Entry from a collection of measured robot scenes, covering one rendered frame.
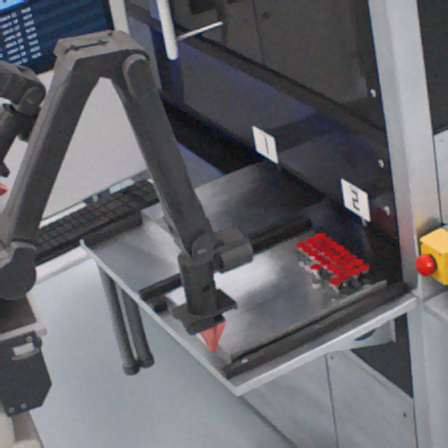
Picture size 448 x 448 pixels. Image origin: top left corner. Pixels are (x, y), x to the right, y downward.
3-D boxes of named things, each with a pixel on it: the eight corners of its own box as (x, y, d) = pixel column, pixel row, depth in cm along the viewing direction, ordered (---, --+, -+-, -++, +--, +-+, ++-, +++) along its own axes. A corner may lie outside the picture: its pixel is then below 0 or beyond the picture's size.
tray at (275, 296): (315, 243, 248) (313, 228, 247) (387, 295, 228) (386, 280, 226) (168, 309, 237) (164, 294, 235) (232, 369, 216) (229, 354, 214)
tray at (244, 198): (275, 169, 280) (273, 155, 278) (338, 209, 259) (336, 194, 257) (143, 224, 268) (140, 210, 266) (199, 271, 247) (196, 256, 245)
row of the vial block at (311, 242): (315, 255, 244) (312, 235, 242) (364, 291, 230) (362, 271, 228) (306, 259, 243) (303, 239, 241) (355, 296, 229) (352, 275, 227)
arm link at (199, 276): (170, 249, 210) (184, 263, 206) (206, 235, 213) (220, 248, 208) (177, 283, 214) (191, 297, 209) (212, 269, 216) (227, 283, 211)
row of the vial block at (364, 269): (324, 251, 245) (321, 231, 243) (374, 286, 231) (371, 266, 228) (315, 255, 244) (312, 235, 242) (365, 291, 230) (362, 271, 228)
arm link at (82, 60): (58, 14, 177) (82, 39, 170) (133, 30, 185) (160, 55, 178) (-33, 264, 193) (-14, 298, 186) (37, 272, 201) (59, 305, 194)
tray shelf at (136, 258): (265, 169, 284) (264, 162, 284) (449, 289, 229) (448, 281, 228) (80, 247, 267) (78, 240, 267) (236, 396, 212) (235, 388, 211)
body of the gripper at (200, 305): (239, 311, 215) (232, 276, 211) (188, 333, 211) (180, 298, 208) (221, 296, 220) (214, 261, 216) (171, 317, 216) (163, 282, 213)
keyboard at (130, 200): (147, 183, 301) (145, 174, 300) (177, 201, 290) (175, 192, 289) (8, 248, 284) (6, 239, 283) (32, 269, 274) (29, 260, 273)
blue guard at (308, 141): (34, 13, 377) (21, -39, 368) (399, 234, 223) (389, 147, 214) (32, 14, 377) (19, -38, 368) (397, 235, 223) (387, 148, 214)
